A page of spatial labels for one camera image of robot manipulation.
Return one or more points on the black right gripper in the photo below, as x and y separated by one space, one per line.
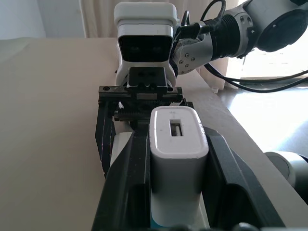
146 92

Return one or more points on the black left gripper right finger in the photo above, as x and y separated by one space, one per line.
231 187

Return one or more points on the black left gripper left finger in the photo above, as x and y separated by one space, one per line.
127 183

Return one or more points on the white USB charger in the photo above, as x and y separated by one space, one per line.
178 168

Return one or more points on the silver robot body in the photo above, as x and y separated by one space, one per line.
288 163

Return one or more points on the beige curtain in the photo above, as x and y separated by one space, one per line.
98 19

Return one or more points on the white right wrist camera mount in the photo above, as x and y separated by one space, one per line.
144 29

